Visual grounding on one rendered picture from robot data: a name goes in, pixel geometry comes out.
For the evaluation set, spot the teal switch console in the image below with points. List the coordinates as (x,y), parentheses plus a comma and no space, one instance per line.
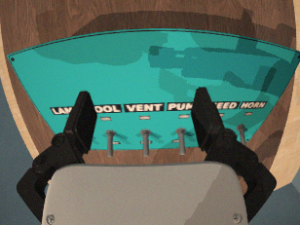
(143,83)

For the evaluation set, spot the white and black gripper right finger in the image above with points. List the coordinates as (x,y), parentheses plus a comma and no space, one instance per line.
(224,148)

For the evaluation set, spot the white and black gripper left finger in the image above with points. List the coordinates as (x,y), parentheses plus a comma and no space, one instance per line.
(67,148)

